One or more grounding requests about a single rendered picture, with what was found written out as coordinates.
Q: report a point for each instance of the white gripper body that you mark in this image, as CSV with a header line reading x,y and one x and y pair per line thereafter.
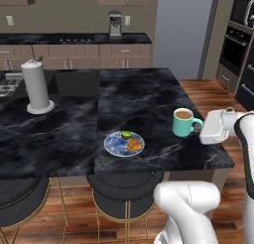
x,y
213,127

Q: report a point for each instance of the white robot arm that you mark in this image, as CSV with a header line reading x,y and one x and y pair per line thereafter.
x,y
185,201

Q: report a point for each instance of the teal mug with coffee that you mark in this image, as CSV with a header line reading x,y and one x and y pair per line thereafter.
x,y
181,126

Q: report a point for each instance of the blue patterned plate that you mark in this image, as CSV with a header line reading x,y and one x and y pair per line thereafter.
x,y
114,147

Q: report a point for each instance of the silver coffee machine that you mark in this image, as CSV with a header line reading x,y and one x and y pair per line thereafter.
x,y
115,24

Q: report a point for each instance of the brown drawer under oven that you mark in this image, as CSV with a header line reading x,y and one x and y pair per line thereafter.
x,y
226,76

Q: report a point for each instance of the brown croissant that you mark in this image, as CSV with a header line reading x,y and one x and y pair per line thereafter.
x,y
134,145

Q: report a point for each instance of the green lime half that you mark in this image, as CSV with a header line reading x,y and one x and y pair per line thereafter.
x,y
126,135

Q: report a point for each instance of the black stool with gold legs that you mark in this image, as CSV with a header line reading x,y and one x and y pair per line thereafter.
x,y
122,195
20,201

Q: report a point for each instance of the black microwave oven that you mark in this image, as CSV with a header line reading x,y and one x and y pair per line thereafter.
x,y
241,10

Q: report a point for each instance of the black sink basin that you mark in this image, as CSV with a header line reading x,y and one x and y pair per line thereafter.
x,y
76,82

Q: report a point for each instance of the beige base cupboard run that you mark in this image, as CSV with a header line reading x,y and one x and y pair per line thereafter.
x,y
82,56

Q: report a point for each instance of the black hob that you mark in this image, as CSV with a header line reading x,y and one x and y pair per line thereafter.
x,y
76,40

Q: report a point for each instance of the white paper towel holder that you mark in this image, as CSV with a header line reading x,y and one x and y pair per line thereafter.
x,y
35,87

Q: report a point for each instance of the metal dish rack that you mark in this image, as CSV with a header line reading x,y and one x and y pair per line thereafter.
x,y
10,84

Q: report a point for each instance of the black wall oven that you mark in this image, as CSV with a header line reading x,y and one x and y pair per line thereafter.
x,y
233,49

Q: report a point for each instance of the white wall outlet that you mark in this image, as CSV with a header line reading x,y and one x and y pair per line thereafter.
x,y
10,20
127,20

